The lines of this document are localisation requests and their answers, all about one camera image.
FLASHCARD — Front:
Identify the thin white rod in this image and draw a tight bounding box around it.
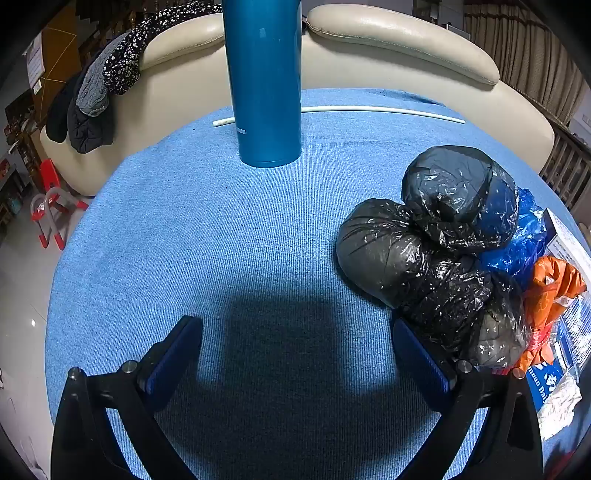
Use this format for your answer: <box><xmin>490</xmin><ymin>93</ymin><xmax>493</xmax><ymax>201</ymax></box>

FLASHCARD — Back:
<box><xmin>212</xmin><ymin>105</ymin><xmax>466</xmax><ymax>128</ymax></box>

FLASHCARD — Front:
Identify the white paper notice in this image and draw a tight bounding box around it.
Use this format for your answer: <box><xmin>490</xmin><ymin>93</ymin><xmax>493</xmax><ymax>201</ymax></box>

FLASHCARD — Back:
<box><xmin>25</xmin><ymin>37</ymin><xmax>48</xmax><ymax>88</ymax></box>

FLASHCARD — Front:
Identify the blue plastic bag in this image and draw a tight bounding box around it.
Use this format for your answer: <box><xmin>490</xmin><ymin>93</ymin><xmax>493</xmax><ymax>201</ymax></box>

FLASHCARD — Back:
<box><xmin>478</xmin><ymin>187</ymin><xmax>548</xmax><ymax>289</ymax></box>

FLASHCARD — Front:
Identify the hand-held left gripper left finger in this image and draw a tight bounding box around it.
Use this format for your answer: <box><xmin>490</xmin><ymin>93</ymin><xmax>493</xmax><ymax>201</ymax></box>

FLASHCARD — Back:
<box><xmin>51</xmin><ymin>315</ymin><xmax>204</xmax><ymax>480</ymax></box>

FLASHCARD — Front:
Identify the orange plastic bag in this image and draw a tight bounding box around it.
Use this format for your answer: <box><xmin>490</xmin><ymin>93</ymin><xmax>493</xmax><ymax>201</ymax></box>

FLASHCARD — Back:
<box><xmin>510</xmin><ymin>256</ymin><xmax>588</xmax><ymax>377</ymax></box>

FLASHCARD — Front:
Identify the black padded jacket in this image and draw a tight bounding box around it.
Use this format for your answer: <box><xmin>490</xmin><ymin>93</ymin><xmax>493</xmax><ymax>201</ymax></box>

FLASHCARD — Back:
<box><xmin>45</xmin><ymin>74</ymin><xmax>115</xmax><ymax>154</ymax></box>

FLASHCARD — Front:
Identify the cream leather sofa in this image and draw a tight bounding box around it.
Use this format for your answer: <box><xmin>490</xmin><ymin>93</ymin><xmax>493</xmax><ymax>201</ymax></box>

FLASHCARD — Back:
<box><xmin>39</xmin><ymin>4</ymin><xmax>555</xmax><ymax>198</ymax></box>

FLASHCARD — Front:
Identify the small round black plastic bag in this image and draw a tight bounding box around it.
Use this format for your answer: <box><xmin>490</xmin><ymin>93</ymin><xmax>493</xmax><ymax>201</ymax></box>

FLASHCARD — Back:
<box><xmin>402</xmin><ymin>145</ymin><xmax>519</xmax><ymax>256</ymax></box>

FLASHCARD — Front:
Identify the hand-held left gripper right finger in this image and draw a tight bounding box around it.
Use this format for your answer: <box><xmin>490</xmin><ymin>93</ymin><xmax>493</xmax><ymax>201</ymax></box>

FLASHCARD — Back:
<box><xmin>392</xmin><ymin>318</ymin><xmax>544</xmax><ymax>480</ymax></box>

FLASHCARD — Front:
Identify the grey knit garment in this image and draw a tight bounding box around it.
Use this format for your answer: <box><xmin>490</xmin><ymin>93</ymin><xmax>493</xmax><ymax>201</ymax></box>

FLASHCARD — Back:
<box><xmin>76</xmin><ymin>39</ymin><xmax>125</xmax><ymax>116</ymax></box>

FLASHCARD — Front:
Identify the grey-black plastic bag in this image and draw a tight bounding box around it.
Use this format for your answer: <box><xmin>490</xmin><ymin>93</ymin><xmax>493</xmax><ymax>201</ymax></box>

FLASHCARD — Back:
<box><xmin>335</xmin><ymin>198</ymin><xmax>492</xmax><ymax>326</ymax></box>

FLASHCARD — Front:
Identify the blue white packet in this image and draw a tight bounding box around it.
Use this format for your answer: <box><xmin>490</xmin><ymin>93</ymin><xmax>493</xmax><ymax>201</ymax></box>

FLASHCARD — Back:
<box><xmin>525</xmin><ymin>355</ymin><xmax>573</xmax><ymax>407</ymax></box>

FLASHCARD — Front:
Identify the wooden railing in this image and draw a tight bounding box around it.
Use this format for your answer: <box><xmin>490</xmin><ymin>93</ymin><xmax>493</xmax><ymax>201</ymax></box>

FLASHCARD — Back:
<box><xmin>538</xmin><ymin>122</ymin><xmax>591</xmax><ymax>213</ymax></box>

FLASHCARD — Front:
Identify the clear striped packet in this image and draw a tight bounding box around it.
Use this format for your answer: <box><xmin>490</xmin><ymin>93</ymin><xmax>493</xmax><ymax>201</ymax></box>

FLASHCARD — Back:
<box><xmin>551</xmin><ymin>286</ymin><xmax>591</xmax><ymax>370</ymax></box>

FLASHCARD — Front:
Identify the small printed cardboard box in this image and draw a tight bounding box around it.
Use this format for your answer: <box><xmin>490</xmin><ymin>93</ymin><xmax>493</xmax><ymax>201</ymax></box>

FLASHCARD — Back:
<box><xmin>541</xmin><ymin>208</ymin><xmax>591</xmax><ymax>273</ymax></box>

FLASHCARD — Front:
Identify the beige curtain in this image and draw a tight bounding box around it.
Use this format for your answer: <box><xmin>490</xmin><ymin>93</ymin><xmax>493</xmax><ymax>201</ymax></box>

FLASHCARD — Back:
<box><xmin>462</xmin><ymin>0</ymin><xmax>578</xmax><ymax>121</ymax></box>

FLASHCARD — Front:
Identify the blue thermos bottle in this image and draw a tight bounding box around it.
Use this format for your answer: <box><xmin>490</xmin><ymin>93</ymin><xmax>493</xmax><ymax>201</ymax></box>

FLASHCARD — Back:
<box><xmin>222</xmin><ymin>0</ymin><xmax>303</xmax><ymax>168</ymax></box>

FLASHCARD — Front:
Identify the black floral cloth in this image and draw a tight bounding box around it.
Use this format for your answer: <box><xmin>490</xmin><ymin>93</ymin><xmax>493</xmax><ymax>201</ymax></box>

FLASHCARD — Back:
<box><xmin>102</xmin><ymin>1</ymin><xmax>225</xmax><ymax>96</ymax></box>

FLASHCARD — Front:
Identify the red grey stool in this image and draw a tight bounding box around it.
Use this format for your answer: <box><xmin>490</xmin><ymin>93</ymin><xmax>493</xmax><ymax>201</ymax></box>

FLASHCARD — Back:
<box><xmin>30</xmin><ymin>158</ymin><xmax>88</xmax><ymax>251</ymax></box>

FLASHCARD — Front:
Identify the crumpled white tissue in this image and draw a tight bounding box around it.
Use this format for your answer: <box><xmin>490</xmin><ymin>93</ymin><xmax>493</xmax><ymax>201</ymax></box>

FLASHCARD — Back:
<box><xmin>536</xmin><ymin>371</ymin><xmax>583</xmax><ymax>441</ymax></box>

